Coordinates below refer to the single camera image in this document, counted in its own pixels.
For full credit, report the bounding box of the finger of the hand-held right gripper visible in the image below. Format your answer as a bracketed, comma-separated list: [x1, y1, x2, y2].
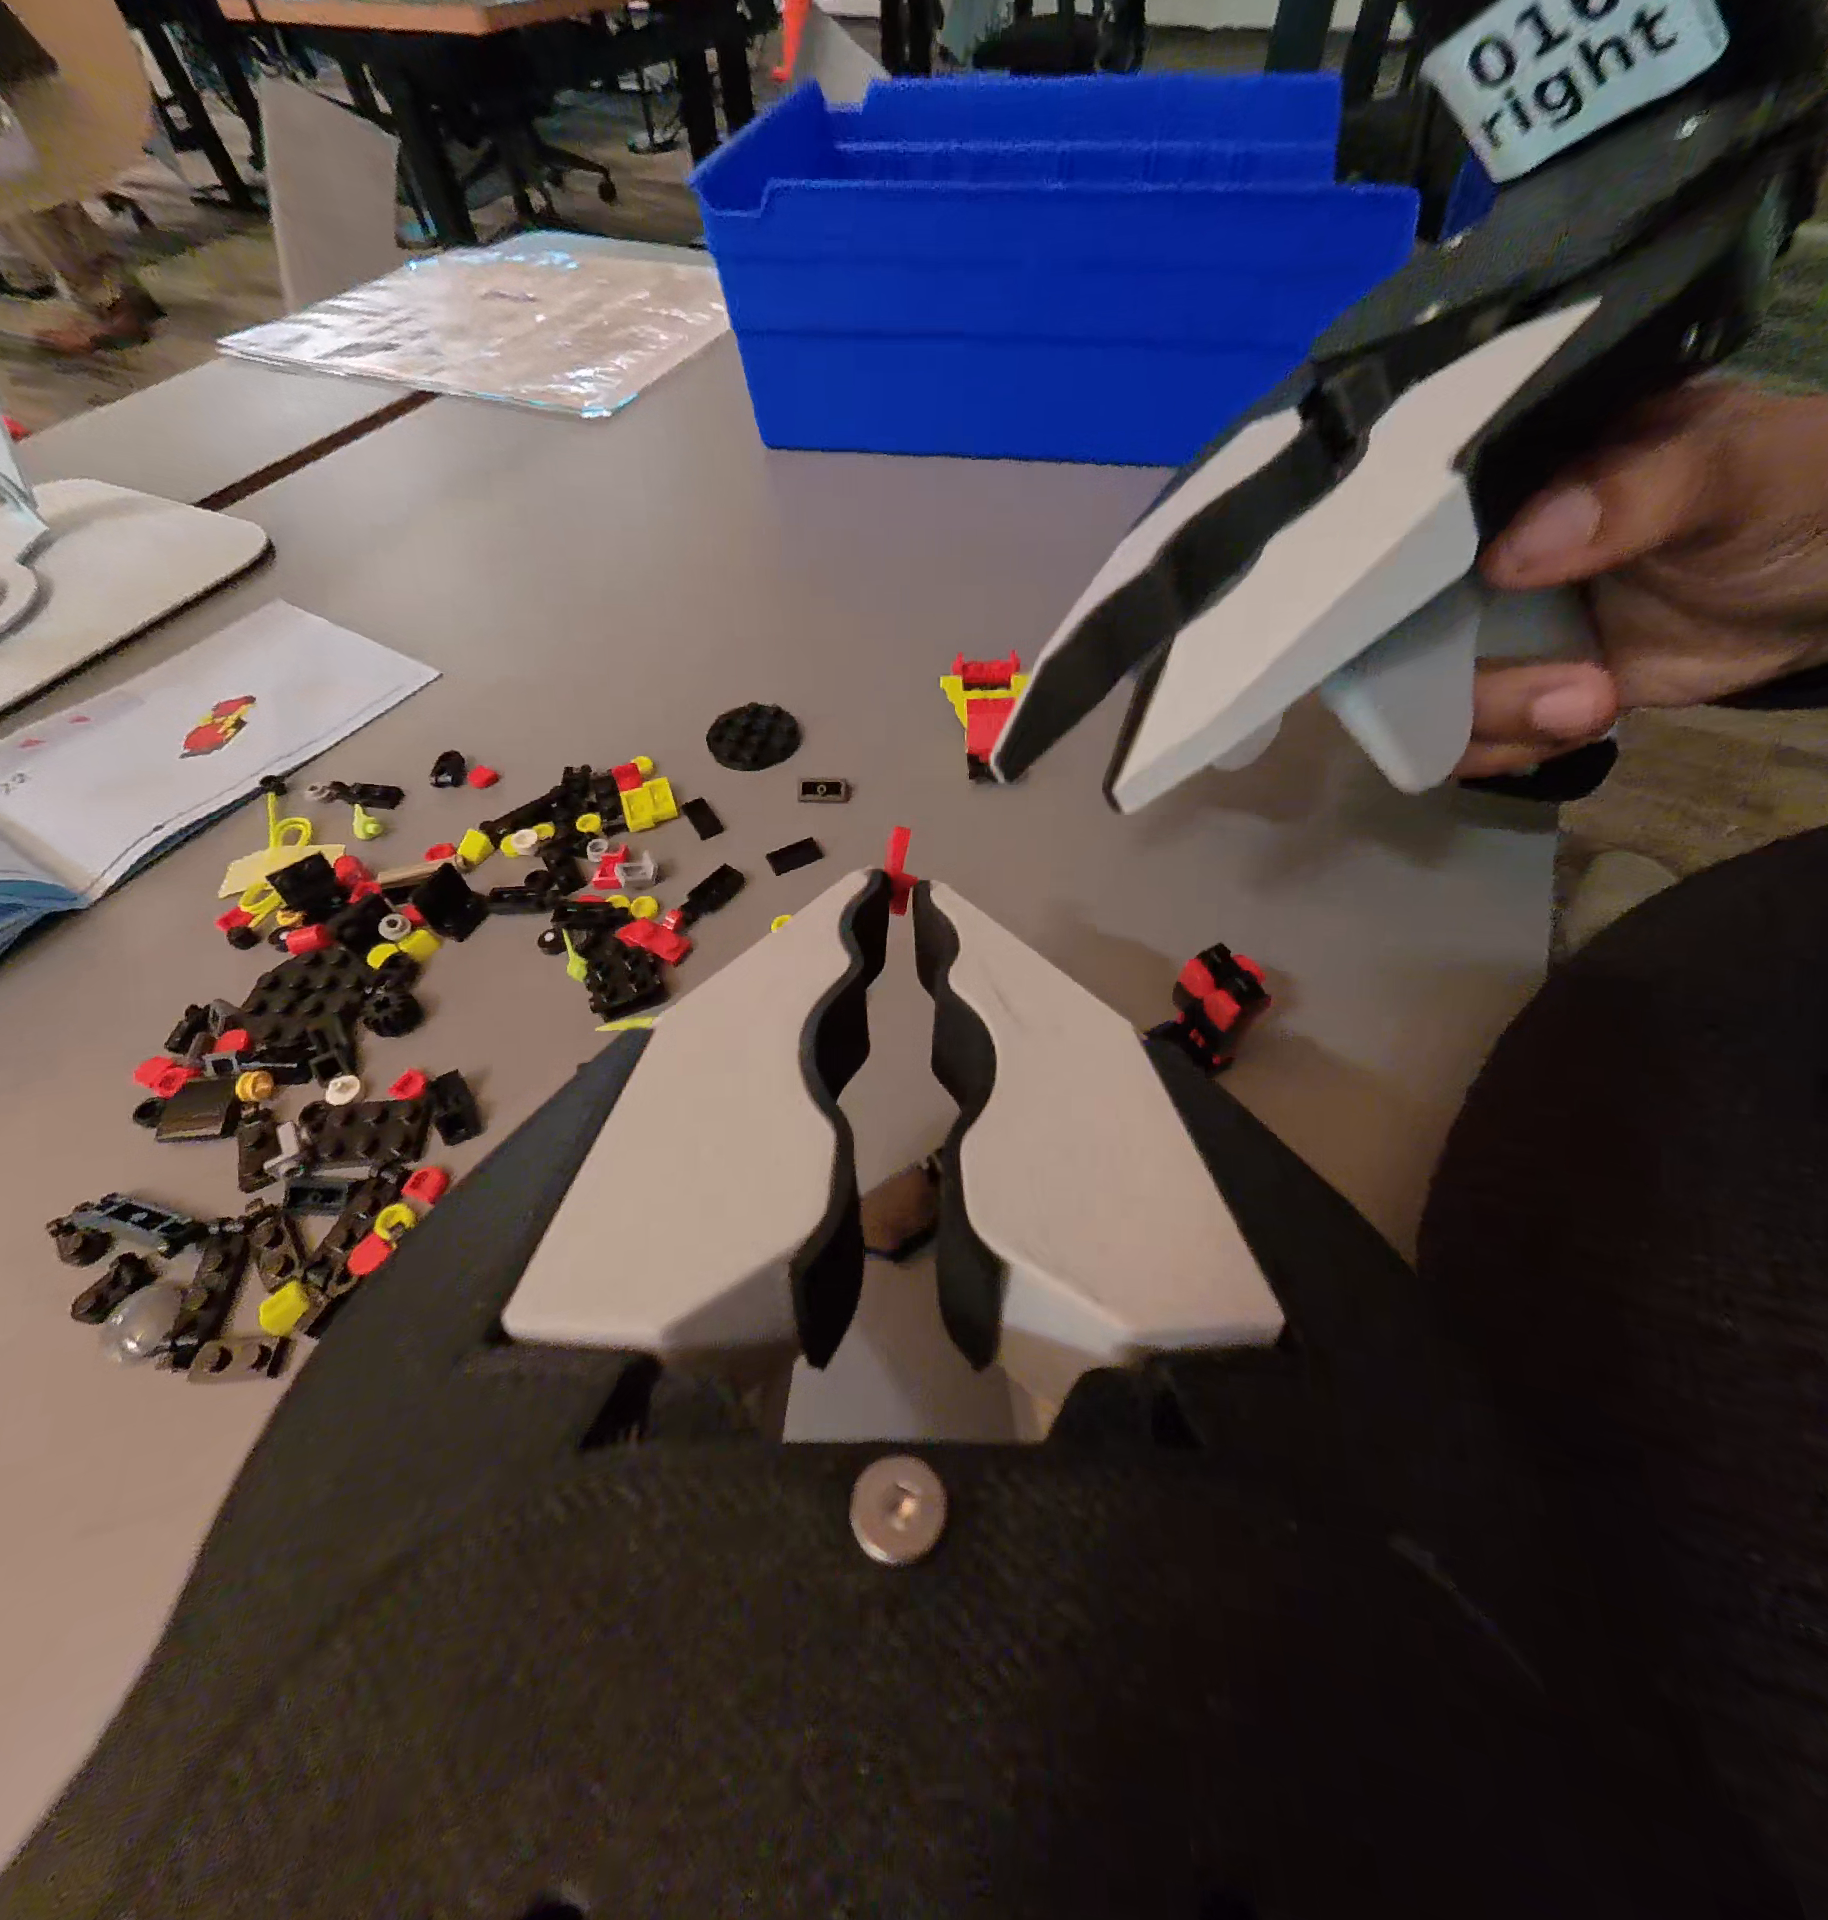
[986, 396, 1377, 785]
[1104, 296, 1606, 817]

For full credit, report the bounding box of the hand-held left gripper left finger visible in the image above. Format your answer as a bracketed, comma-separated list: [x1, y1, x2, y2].
[500, 866, 893, 1447]

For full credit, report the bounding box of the clear plastic bag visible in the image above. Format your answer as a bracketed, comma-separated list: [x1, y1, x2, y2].
[221, 247, 732, 418]

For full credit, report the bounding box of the pile of lego pieces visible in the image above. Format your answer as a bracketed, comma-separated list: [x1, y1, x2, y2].
[47, 752, 751, 1382]

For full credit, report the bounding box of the blue plastic bin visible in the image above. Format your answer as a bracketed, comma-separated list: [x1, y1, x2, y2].
[690, 71, 1501, 467]

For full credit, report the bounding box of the person's right hand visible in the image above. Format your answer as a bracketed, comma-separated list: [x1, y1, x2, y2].
[1454, 375, 1828, 784]

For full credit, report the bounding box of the yellow red lego car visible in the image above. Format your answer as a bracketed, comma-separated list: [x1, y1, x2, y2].
[940, 648, 1032, 785]

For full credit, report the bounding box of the open lego instruction booklet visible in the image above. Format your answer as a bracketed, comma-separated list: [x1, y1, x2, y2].
[0, 600, 440, 994]

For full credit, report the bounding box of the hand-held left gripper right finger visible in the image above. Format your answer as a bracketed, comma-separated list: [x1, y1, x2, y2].
[911, 878, 1289, 1447]

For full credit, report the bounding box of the black round lego plate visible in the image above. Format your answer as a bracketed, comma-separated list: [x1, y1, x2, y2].
[705, 699, 806, 774]

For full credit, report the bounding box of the white stand base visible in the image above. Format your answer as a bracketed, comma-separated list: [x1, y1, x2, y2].
[0, 309, 275, 745]

